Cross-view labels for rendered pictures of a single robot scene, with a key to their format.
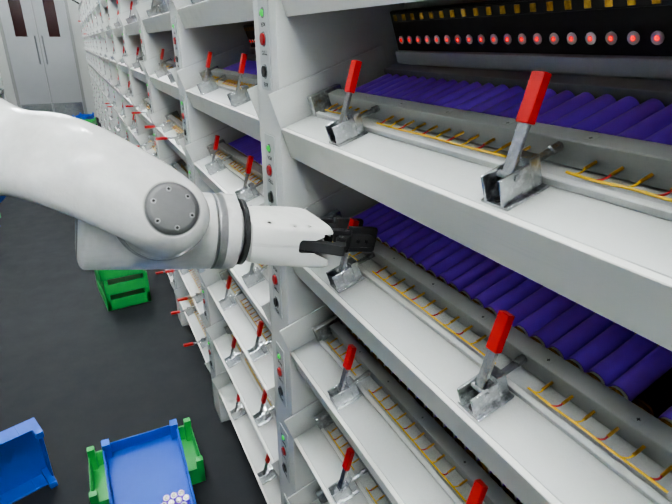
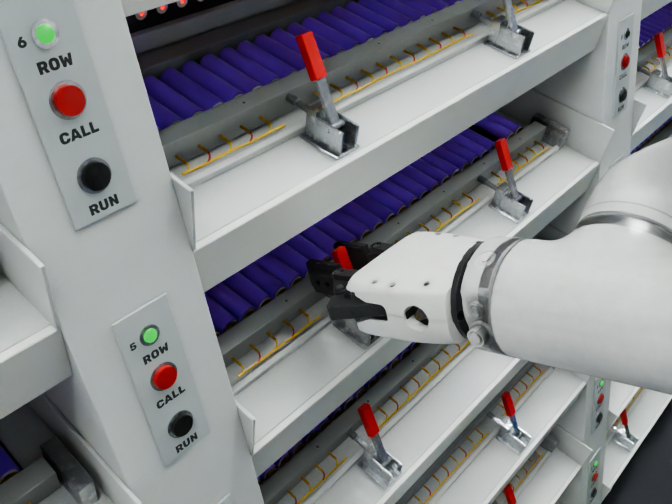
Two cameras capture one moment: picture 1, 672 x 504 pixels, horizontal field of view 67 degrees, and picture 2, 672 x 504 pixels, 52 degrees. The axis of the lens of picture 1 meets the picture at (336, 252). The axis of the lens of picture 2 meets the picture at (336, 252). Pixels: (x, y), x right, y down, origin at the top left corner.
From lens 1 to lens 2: 0.90 m
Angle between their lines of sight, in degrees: 92
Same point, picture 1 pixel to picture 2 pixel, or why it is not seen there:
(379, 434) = (425, 417)
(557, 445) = (531, 181)
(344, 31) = not seen: hidden behind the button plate
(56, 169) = not seen: outside the picture
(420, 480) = (465, 372)
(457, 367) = (481, 224)
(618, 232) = (550, 26)
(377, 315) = not seen: hidden behind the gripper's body
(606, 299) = (566, 57)
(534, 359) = (485, 169)
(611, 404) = (513, 145)
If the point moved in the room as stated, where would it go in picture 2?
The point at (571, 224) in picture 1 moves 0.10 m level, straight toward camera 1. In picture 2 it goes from (543, 35) to (642, 24)
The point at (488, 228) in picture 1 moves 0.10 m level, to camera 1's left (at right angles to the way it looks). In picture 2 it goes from (525, 72) to (590, 96)
